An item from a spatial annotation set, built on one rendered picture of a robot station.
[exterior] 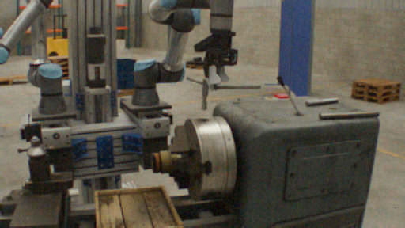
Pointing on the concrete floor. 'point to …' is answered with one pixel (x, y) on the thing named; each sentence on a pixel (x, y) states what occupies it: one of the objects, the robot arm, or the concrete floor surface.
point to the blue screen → (297, 45)
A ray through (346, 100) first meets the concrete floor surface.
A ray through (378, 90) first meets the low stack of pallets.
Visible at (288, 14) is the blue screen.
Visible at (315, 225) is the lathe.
